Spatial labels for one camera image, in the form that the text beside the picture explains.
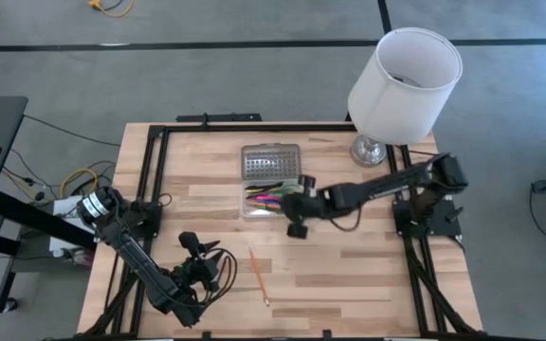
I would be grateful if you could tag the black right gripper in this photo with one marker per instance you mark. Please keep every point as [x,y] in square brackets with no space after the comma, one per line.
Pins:
[303,206]

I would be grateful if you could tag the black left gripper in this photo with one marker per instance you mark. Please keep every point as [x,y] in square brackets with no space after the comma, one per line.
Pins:
[199,274]

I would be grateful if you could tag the pink highlighter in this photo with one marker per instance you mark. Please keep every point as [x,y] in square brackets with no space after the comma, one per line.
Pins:
[263,198]

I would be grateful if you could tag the orange pencil with eraser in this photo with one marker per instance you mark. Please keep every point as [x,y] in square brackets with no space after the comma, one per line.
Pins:
[259,274]

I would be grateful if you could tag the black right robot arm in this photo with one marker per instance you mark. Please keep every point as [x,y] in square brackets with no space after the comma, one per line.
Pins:
[387,187]

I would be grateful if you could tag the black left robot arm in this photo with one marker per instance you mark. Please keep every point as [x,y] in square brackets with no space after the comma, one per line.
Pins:
[135,258]

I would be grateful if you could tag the clear plastic supply box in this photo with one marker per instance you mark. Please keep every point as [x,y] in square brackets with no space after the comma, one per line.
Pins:
[270,161]

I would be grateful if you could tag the white cardboard box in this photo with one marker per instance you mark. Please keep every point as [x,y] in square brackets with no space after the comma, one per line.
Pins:
[64,237]

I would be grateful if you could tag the black mounting bar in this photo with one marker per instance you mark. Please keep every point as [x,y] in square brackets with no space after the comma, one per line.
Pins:
[221,117]

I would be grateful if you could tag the white shade table lamp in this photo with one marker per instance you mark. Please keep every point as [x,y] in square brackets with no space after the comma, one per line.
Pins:
[396,109]

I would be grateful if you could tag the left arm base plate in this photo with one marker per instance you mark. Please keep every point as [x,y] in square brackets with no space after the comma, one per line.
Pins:
[150,220]

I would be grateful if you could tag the black aluminium table frame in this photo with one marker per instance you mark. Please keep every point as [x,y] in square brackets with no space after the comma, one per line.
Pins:
[254,128]

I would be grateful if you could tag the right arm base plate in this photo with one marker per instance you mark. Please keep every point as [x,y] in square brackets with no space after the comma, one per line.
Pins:
[448,222]

